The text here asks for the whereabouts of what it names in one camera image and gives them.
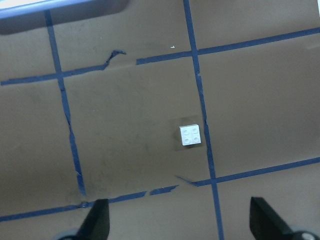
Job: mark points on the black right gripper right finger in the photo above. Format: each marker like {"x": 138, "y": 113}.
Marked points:
{"x": 266, "y": 224}

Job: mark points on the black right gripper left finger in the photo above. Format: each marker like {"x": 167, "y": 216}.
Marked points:
{"x": 96, "y": 225}

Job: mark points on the white block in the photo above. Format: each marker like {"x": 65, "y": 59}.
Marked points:
{"x": 190, "y": 135}

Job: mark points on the blue plastic tray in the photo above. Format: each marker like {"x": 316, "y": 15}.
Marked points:
{"x": 68, "y": 10}

